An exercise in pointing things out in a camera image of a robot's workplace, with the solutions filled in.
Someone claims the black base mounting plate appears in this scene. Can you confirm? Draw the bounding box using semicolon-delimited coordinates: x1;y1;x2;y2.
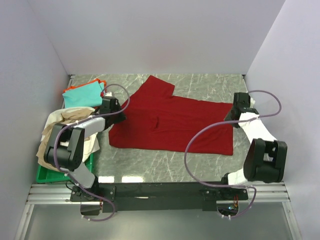
69;181;250;213

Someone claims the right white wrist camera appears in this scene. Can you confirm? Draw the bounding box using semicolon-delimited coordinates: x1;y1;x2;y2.
250;97;256;107

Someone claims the white t shirt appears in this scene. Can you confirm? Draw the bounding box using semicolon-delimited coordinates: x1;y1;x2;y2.
36;107;100;164

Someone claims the green plastic tray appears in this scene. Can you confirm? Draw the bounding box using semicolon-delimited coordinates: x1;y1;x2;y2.
35;153;95;184

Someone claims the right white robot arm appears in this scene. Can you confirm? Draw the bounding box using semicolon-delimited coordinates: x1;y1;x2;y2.
221;92;288;186

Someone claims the aluminium rail frame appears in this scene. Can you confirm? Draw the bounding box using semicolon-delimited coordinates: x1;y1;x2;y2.
26;182;291;205

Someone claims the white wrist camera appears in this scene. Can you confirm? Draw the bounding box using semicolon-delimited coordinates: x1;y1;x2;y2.
100;91;114;98
250;97;256;107

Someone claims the folded teal t shirt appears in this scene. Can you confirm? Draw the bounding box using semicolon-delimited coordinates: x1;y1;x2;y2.
61;79;106;109

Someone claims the beige t shirt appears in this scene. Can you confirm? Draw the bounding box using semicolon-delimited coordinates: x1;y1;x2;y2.
36;108;97;172

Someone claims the red t shirt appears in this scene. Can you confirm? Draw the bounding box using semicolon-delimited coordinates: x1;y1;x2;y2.
108;75;232;152

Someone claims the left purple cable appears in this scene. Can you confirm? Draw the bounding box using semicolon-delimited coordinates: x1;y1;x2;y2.
52;83;131;223

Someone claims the purple cable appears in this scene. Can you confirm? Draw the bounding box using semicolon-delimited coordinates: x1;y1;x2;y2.
183;89;283;220
52;83;131;223

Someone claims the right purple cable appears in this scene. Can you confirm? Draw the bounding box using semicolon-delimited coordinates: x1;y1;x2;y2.
183;89;283;220

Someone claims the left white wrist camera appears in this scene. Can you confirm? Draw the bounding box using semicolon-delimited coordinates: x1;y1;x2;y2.
100;91;114;98

